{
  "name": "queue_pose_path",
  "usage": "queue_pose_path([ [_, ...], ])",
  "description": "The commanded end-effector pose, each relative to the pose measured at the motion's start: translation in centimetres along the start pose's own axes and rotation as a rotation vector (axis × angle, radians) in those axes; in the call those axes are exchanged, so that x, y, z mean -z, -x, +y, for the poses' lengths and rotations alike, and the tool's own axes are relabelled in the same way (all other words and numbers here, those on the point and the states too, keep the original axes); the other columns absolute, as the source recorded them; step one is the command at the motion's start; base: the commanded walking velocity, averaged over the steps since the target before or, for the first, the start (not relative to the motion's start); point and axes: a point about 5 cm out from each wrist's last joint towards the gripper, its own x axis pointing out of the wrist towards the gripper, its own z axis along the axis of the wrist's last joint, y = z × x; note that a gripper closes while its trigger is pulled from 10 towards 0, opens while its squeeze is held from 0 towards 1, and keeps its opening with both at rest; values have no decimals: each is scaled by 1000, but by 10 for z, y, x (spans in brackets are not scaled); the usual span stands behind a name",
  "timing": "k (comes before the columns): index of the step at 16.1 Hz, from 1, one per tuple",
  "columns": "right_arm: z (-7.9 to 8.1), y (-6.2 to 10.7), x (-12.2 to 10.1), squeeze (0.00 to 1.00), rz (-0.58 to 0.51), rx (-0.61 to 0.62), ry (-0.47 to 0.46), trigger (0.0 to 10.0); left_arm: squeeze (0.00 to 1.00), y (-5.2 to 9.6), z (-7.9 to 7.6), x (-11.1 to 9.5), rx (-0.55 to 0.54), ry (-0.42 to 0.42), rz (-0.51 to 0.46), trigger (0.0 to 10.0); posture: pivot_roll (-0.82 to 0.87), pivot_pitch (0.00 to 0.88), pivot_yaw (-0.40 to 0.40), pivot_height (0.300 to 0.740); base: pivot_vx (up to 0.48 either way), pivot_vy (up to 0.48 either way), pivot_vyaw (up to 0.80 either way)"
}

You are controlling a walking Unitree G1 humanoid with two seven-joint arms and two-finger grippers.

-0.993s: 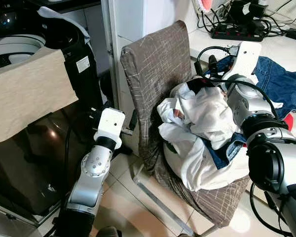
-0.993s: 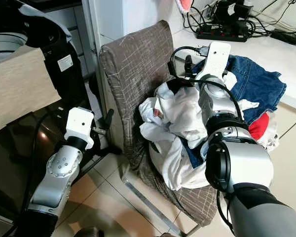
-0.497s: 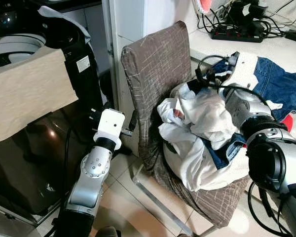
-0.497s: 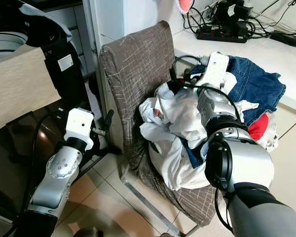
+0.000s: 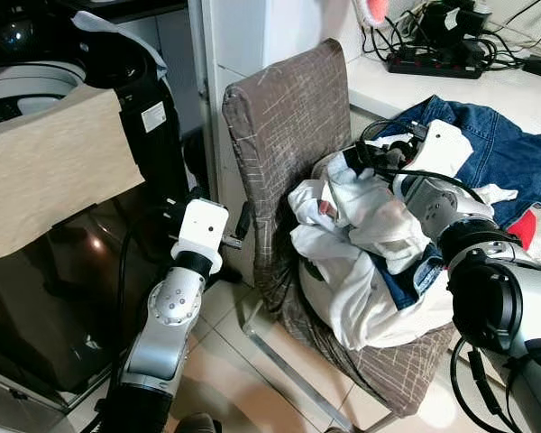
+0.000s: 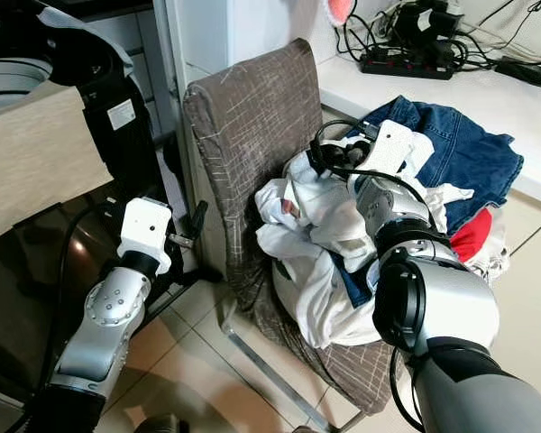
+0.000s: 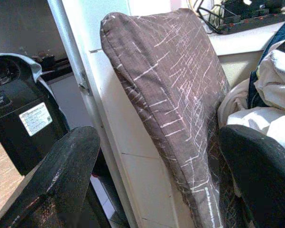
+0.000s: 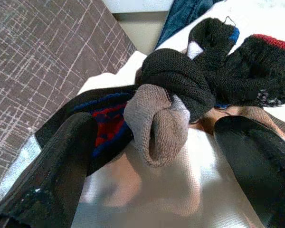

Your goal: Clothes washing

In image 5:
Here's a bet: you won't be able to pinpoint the white garment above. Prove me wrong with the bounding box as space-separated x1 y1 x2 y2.
287 149 521 351

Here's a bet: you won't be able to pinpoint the black washing machine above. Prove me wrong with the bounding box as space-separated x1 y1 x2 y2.
0 0 210 409

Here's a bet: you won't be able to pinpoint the black power strip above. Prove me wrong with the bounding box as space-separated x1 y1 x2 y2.
385 49 489 81

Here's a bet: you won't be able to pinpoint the brown plaid fabric chair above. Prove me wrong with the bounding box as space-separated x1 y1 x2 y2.
221 38 463 422

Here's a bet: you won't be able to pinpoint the blue denim jeans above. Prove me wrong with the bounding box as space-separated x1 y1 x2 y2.
377 95 541 228

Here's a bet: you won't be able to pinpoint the white desk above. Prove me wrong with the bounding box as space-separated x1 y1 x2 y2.
188 0 541 272

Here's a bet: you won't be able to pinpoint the pink fluffy object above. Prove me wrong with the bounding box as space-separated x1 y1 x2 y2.
353 0 391 27

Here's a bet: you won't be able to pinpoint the black charger device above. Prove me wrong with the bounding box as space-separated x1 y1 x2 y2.
418 3 493 51

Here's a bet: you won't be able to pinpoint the red garment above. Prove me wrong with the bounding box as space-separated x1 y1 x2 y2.
505 207 538 253

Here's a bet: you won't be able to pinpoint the black robot foot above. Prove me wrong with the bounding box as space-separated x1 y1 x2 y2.
174 413 223 433

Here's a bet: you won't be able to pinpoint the beige cloth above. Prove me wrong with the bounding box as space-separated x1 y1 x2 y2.
0 84 146 263

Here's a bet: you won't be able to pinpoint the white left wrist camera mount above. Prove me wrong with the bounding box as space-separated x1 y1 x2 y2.
171 198 231 274

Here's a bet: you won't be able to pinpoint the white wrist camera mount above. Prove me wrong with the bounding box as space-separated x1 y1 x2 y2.
415 120 475 178
171 198 231 274

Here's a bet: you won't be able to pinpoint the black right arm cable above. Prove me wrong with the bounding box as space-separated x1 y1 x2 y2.
359 117 488 207

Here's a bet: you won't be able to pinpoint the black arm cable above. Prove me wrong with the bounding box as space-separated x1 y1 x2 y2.
359 117 488 207
111 203 186 371

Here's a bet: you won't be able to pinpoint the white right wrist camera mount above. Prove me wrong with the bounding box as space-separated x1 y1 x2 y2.
415 120 475 178

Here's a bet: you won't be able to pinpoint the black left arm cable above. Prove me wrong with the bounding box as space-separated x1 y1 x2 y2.
111 203 186 371

